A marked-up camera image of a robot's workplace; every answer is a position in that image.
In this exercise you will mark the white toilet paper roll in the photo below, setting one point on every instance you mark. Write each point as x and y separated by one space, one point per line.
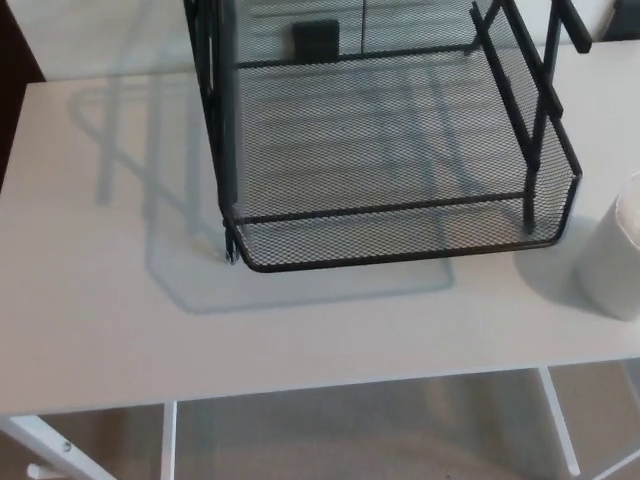
612 265

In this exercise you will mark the black mesh file tray rack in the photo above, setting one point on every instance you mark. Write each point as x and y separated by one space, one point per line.
400 260

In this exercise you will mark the dark brown panel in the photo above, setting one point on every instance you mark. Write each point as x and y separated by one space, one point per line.
17 75

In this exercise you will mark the white metal desk leg frame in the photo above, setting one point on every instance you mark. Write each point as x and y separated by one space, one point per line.
30 435
560 425

